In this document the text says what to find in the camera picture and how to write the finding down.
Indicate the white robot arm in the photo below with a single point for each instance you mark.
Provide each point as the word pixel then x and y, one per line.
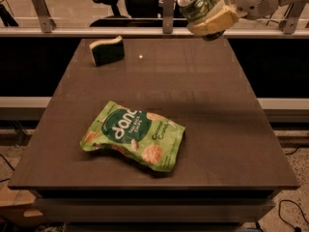
pixel 210 18

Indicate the cardboard box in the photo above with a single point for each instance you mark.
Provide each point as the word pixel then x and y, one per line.
pixel 17 206

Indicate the green rice chips bag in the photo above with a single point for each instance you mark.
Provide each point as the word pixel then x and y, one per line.
pixel 148 138

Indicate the left metal rail bracket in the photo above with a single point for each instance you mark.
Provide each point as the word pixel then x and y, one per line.
pixel 46 21

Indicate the green soda can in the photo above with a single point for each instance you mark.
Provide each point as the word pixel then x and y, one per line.
pixel 199 14

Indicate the middle metal rail bracket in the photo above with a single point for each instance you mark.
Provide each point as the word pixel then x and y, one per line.
pixel 168 14

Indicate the right metal rail bracket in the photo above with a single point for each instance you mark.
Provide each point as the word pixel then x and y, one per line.
pixel 291 17

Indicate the black office chair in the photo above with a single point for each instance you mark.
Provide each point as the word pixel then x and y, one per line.
pixel 131 13

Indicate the green yellow sponge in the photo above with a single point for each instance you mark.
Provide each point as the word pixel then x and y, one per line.
pixel 107 51

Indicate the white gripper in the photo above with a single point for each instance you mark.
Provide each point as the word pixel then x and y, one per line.
pixel 254 0

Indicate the metal rail bracket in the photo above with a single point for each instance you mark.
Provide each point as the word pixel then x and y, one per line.
pixel 168 14
pixel 291 17
pixel 46 21

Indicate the horizontal metal rail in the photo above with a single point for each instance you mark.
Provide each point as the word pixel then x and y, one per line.
pixel 148 32

